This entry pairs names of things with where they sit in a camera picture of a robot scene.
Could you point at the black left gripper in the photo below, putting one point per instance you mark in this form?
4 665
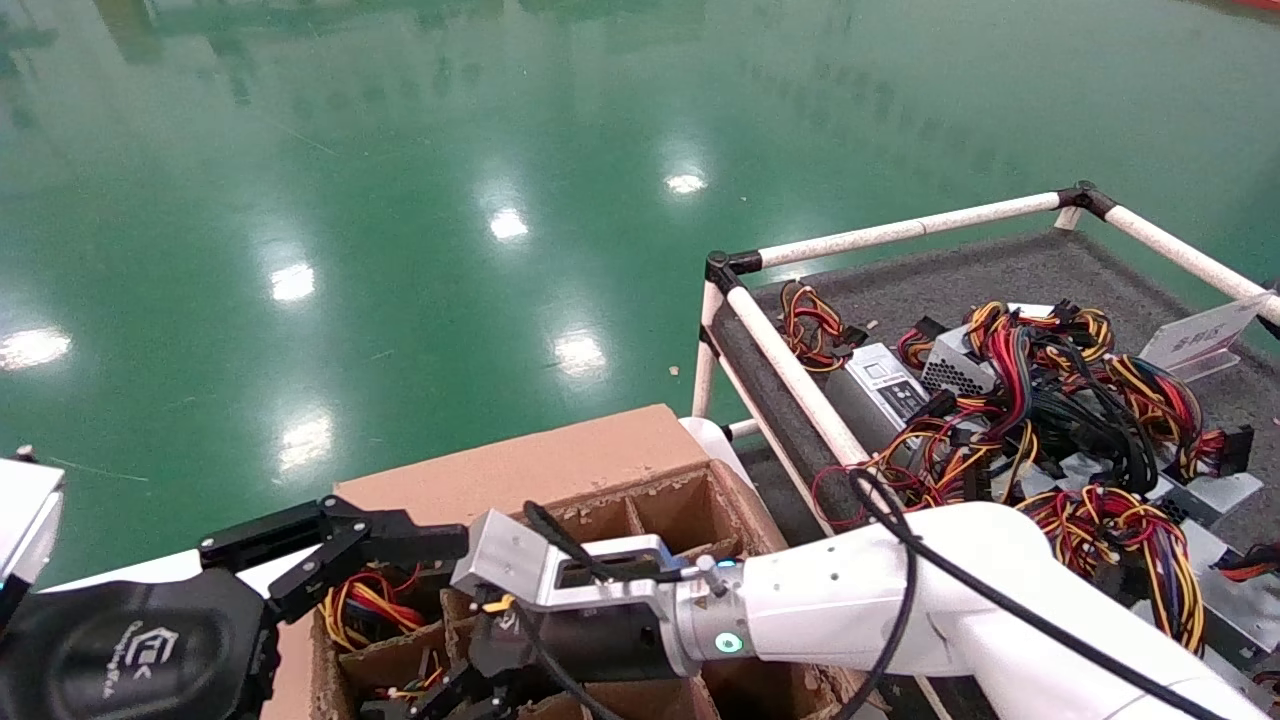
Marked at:
130 650

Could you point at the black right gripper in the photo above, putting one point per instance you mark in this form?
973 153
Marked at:
600 640

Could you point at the grey power supply unit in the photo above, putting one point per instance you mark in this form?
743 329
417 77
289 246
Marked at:
360 600

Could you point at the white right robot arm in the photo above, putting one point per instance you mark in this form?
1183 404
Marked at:
850 600

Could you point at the brown cardboard box with dividers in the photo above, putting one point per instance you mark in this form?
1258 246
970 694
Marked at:
520 470

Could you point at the silver power supply printed label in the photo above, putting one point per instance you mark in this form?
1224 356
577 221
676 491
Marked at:
890 385

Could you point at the silver power supply perforated side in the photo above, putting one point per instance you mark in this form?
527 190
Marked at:
955 372

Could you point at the pale grey power supply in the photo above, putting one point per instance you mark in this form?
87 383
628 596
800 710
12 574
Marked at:
1085 470

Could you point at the small silver power supply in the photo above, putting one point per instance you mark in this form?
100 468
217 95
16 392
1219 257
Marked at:
1215 490

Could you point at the silver power supply flat lid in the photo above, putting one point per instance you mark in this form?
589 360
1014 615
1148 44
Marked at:
1240 600

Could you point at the clear acrylic sign holder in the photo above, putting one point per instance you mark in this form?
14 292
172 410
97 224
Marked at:
1200 335

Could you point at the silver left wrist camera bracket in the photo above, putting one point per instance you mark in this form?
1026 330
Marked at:
25 510

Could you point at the white pipe cart frame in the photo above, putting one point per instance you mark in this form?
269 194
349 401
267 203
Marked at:
900 230

